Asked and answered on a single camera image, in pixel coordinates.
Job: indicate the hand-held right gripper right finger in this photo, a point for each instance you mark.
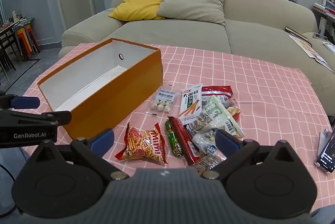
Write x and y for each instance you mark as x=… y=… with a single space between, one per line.
x=227 y=140

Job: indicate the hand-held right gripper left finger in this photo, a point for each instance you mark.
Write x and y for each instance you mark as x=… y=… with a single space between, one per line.
x=102 y=139

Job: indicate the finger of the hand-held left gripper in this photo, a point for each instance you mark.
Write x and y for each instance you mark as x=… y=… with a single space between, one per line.
x=59 y=117
x=24 y=102

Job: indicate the clear bun packet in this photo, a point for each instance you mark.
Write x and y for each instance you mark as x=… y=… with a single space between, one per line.
x=204 y=140

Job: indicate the white green-label packet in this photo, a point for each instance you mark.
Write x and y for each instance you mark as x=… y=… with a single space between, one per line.
x=213 y=111

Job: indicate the clear brown brittle packet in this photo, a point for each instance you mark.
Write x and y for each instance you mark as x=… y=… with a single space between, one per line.
x=204 y=164

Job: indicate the orange cardboard box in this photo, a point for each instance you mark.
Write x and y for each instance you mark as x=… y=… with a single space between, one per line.
x=117 y=103

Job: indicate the red stick snack bag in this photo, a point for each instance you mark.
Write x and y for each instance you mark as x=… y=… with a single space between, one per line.
x=142 y=144

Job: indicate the red wafer bar packet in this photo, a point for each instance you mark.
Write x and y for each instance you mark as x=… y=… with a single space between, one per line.
x=185 y=143

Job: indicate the large red snack bag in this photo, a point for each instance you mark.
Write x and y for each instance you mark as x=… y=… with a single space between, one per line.
x=217 y=90

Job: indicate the green sausage snack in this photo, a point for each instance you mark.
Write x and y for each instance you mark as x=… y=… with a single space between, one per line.
x=172 y=140

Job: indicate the white spicy strip packet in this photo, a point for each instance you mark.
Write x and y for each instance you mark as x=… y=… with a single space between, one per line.
x=189 y=98

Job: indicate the clear packet of white balls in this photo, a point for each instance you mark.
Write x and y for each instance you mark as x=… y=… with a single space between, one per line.
x=162 y=103

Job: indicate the person's leg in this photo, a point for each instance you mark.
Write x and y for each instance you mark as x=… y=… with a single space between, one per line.
x=13 y=156

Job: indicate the black dining chair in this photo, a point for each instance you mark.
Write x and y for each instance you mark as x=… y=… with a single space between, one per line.
x=6 y=51

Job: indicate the stack of coloured stools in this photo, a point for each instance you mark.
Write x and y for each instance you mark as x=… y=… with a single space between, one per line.
x=23 y=38

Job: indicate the pink checked tablecloth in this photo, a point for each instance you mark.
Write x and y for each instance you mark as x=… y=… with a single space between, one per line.
x=235 y=77

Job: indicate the dark dining table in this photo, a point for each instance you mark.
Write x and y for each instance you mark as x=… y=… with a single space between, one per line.
x=6 y=28

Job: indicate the green scalloped cloth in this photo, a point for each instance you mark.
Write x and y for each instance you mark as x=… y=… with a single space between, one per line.
x=23 y=21

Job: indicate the white phone stand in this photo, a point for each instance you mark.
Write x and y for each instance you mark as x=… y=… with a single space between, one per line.
x=324 y=139

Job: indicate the black smartphone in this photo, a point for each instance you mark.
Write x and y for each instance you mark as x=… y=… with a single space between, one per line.
x=327 y=158

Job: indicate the beige sofa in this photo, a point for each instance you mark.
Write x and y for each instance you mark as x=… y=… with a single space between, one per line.
x=183 y=35

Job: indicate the white yellow magazine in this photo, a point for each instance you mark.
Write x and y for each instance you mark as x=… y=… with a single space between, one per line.
x=306 y=48

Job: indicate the dark book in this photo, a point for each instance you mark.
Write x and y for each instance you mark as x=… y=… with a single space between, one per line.
x=295 y=31

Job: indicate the thin booklet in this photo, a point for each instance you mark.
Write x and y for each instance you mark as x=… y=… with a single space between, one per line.
x=329 y=47

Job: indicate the yellow pillow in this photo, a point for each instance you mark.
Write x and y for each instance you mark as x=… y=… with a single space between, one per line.
x=138 y=1

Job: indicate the bookshelf with books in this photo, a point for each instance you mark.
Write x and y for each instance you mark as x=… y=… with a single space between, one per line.
x=328 y=4

